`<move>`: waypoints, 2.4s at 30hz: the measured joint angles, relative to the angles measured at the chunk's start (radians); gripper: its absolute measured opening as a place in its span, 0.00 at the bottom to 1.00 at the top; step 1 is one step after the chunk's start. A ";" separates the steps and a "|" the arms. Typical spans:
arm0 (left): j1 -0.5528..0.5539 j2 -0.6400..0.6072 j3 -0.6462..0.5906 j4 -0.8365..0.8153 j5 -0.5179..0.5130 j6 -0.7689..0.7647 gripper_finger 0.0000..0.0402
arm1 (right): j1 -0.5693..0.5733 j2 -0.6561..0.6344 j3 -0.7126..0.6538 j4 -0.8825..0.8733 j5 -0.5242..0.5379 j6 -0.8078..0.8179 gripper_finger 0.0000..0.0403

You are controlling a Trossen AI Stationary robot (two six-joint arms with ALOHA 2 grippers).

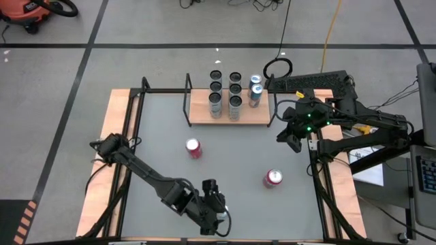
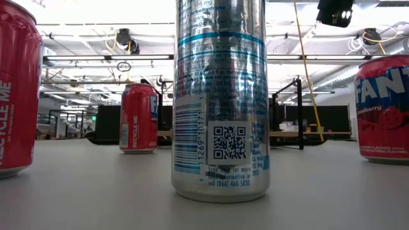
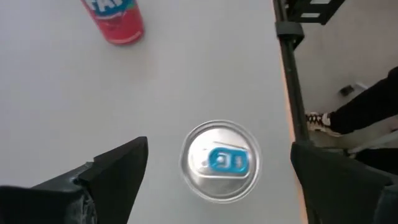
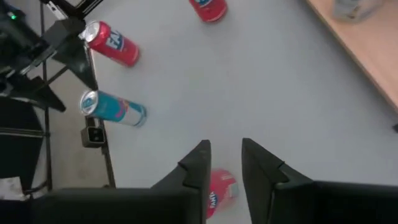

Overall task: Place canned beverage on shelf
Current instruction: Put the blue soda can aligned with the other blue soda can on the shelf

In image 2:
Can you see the long ceiling light strip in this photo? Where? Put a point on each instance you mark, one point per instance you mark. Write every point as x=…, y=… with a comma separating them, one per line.
x=319, y=57

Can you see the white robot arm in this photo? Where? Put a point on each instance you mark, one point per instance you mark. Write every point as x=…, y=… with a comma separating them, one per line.
x=87, y=125
x=68, y=126

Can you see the red soda can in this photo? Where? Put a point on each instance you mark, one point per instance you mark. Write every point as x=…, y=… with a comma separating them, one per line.
x=137, y=121
x=19, y=96
x=381, y=111

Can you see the silver blue energy drink can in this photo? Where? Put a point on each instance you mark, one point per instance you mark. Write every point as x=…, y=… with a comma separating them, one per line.
x=220, y=96

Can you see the black partition panel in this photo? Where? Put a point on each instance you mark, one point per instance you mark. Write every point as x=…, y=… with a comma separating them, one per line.
x=107, y=123
x=332, y=118

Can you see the white boxes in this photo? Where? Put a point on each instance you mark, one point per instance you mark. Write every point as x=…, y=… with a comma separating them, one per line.
x=289, y=126

